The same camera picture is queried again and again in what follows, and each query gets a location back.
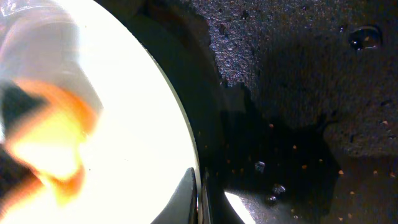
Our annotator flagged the round black tray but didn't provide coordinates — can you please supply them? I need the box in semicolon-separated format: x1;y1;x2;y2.
101;0;397;223

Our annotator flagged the green yellow sponge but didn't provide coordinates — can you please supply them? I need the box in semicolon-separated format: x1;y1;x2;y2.
1;79;97;215

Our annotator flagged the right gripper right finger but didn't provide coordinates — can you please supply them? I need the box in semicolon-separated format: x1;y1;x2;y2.
201;168;244;224

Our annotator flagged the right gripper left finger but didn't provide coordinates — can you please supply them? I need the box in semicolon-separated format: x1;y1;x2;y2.
151;167;198;224

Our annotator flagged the light blue plate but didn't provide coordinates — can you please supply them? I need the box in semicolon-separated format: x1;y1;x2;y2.
0;0;201;224

